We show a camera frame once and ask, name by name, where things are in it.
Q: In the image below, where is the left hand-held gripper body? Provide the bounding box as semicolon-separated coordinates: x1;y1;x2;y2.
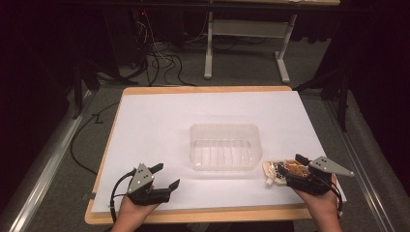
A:
127;162;172;206

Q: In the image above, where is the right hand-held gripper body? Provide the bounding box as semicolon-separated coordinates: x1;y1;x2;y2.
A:
285;156;355;196

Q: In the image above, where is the clear plastic container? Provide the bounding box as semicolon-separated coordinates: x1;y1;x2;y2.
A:
189;123;263;172

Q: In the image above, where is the person's left hand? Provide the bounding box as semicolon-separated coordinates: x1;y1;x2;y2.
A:
110;186;160;232

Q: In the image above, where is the person's right hand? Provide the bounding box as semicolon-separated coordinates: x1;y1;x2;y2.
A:
292;173;343;232

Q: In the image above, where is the white sheet mat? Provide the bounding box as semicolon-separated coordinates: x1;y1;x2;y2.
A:
91;90;348;214

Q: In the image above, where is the black tripod stand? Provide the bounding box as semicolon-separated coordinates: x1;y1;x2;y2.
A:
68;47;139;121
292;61;354;133

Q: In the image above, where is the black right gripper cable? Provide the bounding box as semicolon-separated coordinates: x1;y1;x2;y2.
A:
322;180;344;218

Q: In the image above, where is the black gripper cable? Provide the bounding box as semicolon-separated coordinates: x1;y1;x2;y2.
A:
322;180;344;218
108;168;137;224

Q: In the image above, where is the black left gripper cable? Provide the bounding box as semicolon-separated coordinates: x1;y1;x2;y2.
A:
108;168;137;224

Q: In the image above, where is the aluminium floor rail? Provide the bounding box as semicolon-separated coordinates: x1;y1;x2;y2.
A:
317;96;399;232
0;89;96;232

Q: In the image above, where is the long black floor cable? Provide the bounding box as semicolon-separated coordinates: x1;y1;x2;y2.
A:
70;101;121;177

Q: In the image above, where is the tangle of floor cables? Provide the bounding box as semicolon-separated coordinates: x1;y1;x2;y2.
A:
127;9;211;87

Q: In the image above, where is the white metal desk frame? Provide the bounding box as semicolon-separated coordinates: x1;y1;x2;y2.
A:
203;11;298;84

